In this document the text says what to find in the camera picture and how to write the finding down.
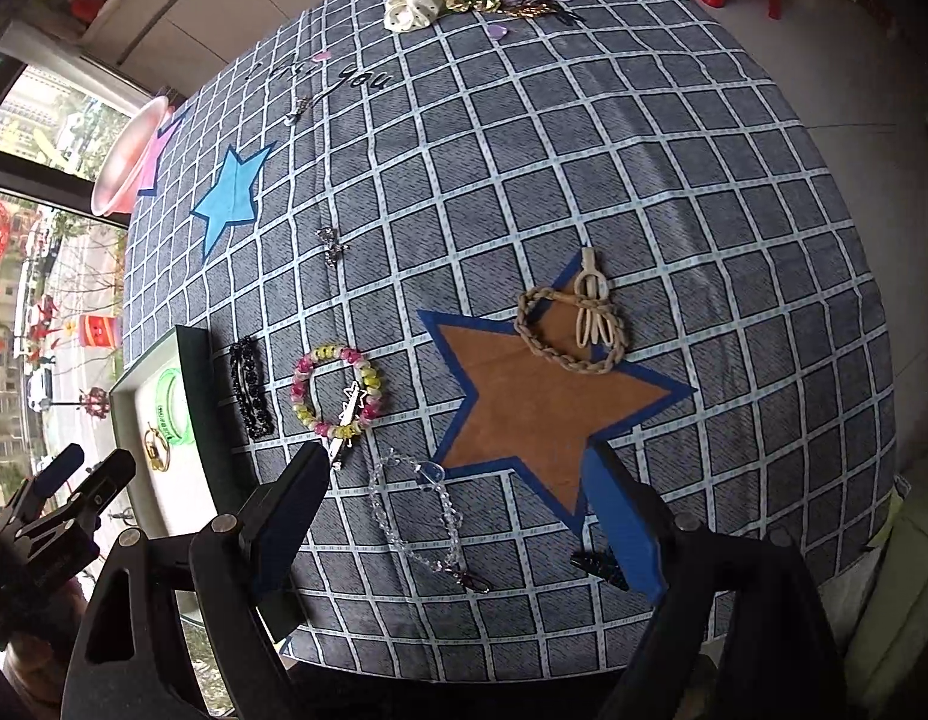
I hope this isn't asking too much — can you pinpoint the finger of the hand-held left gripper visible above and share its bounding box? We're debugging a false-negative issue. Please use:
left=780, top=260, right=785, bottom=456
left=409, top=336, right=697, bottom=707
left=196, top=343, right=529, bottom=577
left=53, top=448, right=137, bottom=541
left=6, top=444, right=86, bottom=527

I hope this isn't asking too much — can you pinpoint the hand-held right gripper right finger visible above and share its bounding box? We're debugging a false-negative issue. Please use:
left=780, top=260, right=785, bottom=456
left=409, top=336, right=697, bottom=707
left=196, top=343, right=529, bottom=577
left=582, top=446, right=848, bottom=720

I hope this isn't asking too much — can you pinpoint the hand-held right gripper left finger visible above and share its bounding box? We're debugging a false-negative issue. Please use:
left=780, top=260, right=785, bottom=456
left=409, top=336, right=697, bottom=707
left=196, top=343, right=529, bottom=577
left=62, top=441, right=334, bottom=720

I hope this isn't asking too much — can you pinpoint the white jewelry box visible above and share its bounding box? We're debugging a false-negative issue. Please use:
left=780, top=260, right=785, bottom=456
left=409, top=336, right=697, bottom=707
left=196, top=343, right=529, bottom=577
left=107, top=324, right=285, bottom=647

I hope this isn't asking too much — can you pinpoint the pink yellow bead bracelet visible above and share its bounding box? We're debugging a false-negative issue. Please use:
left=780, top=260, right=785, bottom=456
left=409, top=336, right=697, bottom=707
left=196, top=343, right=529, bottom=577
left=291, top=343, right=384, bottom=442

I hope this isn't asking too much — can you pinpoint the clear crystal bead bracelet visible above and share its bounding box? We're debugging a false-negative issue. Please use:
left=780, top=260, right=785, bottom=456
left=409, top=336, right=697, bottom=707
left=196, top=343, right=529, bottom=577
left=368, top=448, right=491, bottom=595

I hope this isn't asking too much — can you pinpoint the small black hair clip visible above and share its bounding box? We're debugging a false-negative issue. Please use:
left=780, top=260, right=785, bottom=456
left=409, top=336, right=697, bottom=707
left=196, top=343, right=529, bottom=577
left=570, top=549, right=631, bottom=593

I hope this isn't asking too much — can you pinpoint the green jade bangle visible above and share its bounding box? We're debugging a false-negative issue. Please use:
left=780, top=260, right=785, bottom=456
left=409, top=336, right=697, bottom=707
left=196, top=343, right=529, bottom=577
left=150, top=367, right=199, bottom=449

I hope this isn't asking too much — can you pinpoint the silver star hair clip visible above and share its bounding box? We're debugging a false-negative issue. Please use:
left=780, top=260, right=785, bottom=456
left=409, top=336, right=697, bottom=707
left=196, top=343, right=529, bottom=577
left=325, top=382, right=369, bottom=470

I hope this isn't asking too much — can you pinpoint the pink plastic basin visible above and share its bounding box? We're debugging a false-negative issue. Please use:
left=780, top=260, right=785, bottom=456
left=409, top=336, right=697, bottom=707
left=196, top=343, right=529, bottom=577
left=89, top=86, right=186, bottom=217

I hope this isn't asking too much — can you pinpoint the grey checked star tablecloth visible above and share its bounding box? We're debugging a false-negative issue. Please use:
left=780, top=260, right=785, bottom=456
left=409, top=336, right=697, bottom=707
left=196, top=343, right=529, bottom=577
left=119, top=0, right=897, bottom=685

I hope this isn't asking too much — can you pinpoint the gold bracelet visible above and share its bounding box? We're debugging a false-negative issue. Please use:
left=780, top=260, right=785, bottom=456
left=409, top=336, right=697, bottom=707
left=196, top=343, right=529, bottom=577
left=141, top=424, right=173, bottom=475

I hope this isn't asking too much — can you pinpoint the braided tan rope bracelet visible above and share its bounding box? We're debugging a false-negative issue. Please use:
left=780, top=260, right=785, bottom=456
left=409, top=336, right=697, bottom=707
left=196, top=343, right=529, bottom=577
left=515, top=247, right=631, bottom=377

